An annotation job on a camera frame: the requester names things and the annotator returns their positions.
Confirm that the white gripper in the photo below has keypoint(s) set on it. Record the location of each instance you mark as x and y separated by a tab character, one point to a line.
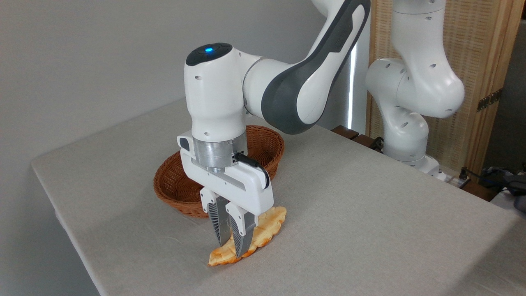
246	189

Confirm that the grey tablecloth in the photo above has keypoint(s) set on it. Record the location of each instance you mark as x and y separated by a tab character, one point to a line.
370	230

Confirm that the wooden rattan folding screen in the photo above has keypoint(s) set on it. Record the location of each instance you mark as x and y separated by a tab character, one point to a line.
476	41

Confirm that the brown woven wicker basket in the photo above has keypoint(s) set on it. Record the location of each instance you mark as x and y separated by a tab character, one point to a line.
172	185

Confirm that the metal screen hinge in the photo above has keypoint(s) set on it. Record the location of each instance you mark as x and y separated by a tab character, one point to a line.
489	100

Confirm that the leaf-shaped bread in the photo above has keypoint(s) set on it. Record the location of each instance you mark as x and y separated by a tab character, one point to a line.
267	228

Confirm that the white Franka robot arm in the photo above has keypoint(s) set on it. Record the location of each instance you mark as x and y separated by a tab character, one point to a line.
213	102

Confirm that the dark brown wooden blocks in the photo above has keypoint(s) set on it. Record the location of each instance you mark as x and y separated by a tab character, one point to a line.
353	135

